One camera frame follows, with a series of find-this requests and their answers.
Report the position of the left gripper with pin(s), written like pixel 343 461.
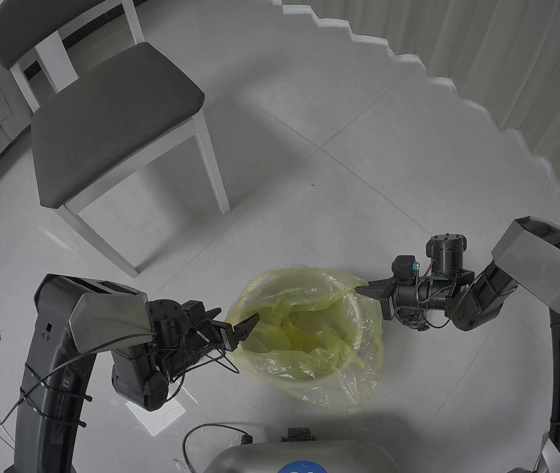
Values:
pixel 220 335

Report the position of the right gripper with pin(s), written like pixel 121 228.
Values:
pixel 398 301

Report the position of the yellow plastic bag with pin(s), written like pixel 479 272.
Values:
pixel 309 313

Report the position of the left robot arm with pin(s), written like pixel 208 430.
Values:
pixel 53 343

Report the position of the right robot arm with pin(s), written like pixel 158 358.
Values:
pixel 536 269

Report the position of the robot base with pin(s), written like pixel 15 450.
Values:
pixel 304 456

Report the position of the white chair with grey cushions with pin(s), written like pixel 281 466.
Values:
pixel 112 116

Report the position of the white curtain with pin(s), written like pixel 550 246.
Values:
pixel 482 42

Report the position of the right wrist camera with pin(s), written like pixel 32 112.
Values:
pixel 404 269

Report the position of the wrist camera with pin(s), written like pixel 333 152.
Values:
pixel 195 311
pixel 404 269

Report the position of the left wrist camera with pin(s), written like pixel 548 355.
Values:
pixel 195 311

